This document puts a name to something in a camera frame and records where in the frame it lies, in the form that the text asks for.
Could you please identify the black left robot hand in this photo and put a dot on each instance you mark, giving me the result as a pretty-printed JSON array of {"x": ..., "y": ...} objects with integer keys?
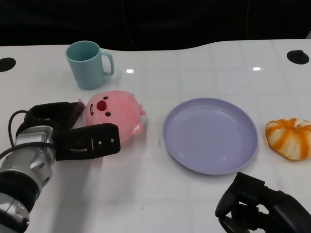
[{"x": 80, "y": 140}]

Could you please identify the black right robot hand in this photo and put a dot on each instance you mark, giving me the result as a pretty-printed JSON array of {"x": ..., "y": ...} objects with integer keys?
[{"x": 264, "y": 208}]

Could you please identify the pink plush beaver doll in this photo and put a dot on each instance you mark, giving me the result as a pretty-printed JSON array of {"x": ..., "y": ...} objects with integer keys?
[{"x": 114, "y": 109}]

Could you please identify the lilac plastic plate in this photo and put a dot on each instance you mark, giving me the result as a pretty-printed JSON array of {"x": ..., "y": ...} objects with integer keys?
[{"x": 210, "y": 136}]

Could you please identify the orange striped bread toy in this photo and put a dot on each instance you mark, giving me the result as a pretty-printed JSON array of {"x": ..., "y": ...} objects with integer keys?
[{"x": 289, "y": 139}]

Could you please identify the teal plastic mug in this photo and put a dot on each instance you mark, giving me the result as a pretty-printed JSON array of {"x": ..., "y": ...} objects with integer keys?
[{"x": 85, "y": 65}]

